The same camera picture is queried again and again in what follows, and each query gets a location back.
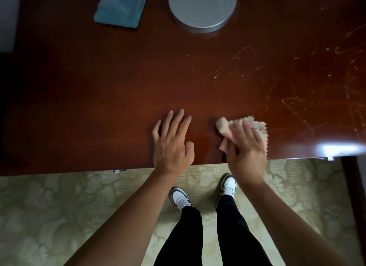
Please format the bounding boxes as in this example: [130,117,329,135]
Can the person's left forearm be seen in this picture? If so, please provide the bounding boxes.
[64,168,185,266]

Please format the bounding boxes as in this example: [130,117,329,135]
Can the white and black right shoe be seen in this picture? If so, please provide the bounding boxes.
[219,174,237,200]

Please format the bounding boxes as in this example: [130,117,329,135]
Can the blue folded cloth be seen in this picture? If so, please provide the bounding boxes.
[93,0,149,28]

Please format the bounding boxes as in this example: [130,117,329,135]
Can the person's right forearm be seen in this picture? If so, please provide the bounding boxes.
[240,181,353,266]

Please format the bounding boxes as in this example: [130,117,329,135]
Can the black trousers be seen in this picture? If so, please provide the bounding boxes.
[153,194,273,266]

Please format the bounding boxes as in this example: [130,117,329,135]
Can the dark wooden table leg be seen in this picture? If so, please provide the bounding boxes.
[341,155,366,252]

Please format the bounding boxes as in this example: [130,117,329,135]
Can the white and black shoe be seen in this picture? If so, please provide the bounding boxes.
[170,187,194,212]
[219,174,237,200]

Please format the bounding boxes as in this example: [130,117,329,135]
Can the person's left hand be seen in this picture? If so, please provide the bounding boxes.
[152,109,195,175]

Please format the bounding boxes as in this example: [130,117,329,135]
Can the pink cleaning cloth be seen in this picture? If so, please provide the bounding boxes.
[215,116,269,155]

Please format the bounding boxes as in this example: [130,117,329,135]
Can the round silver lamp base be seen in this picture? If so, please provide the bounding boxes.
[168,0,238,34]

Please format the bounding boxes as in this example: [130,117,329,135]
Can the white and black left shoe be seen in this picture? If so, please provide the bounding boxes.
[170,187,194,212]

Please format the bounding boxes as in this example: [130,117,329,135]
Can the person's right hand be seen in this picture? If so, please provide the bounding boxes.
[226,120,268,187]

